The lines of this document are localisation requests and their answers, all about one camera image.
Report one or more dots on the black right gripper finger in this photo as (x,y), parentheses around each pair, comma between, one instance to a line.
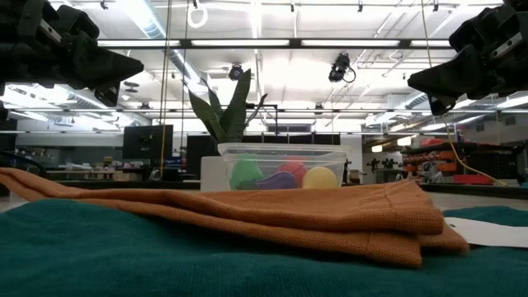
(451,66)
(449,86)

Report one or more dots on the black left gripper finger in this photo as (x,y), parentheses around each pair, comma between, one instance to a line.
(109,76)
(111,55)

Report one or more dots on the yellow toy lemon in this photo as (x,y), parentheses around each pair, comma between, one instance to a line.
(319,178)

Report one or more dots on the light green toy fruit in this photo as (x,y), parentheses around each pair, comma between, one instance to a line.
(243,169)

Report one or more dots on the red toy tomato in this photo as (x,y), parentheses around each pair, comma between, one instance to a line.
(295,167)

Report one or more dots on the purple toy eggplant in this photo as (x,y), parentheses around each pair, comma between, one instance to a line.
(278,180)

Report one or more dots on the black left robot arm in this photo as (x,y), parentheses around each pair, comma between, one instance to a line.
(10,41)

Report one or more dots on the clear plastic tupperware container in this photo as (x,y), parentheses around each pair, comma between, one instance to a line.
(284,150)

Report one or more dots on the black background monitor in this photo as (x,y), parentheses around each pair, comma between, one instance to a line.
(148,142)

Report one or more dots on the shelf with orange bins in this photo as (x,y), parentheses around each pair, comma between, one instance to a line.
(453,165)

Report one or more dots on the background work table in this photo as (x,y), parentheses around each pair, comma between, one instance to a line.
(82,175)

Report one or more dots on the black partition panel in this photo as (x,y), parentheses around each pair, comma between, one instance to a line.
(196,158)

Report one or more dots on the round black ceiling fixture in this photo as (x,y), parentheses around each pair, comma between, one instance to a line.
(236,72)

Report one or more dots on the artificial plant in white pot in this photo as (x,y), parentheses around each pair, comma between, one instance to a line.
(235,119)

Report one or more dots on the white paper tag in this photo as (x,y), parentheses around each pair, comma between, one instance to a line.
(491,232)

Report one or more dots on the dark green cloth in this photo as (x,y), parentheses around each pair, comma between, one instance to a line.
(123,264)

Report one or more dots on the folded orange cloth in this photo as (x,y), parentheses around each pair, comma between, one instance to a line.
(288,214)

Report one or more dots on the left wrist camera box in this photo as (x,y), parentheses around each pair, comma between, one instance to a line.
(78,22)

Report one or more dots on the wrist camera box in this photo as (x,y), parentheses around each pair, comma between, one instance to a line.
(78,22)
(474,24)

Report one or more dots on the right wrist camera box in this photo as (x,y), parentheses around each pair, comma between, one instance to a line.
(474,24)

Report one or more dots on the black overhead frame bar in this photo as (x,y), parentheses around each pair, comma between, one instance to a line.
(185,43)

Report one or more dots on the black hanging camera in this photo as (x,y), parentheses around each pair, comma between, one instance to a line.
(340,66)

